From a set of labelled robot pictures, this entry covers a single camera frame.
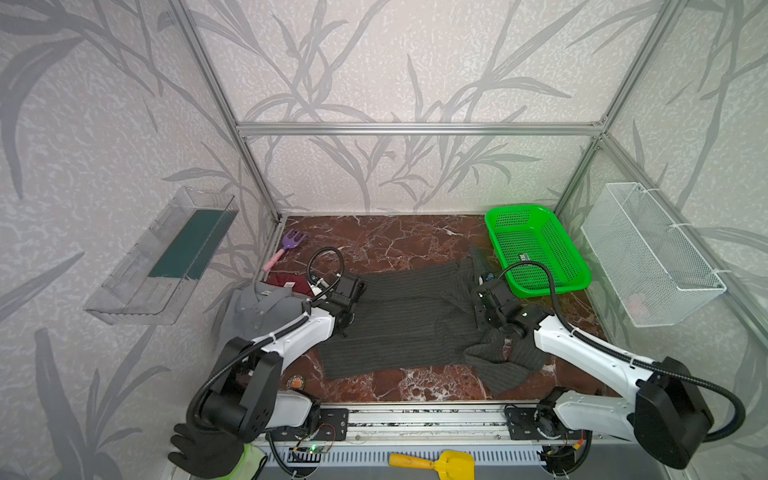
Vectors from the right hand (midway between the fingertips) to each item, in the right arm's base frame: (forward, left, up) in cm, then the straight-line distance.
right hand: (482, 300), depth 87 cm
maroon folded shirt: (+13, +61, -7) cm, 63 cm away
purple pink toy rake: (+29, +67, -8) cm, 73 cm away
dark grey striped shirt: (-2, +16, -8) cm, 18 cm away
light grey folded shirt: (-3, +67, -1) cm, 67 cm away
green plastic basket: (+34, -26, -9) cm, 44 cm away
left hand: (+4, +44, -1) cm, 44 cm away
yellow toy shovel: (-39, +12, -6) cm, 41 cm away
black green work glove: (-37, +67, -6) cm, 77 cm away
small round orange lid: (-20, +53, -8) cm, 57 cm away
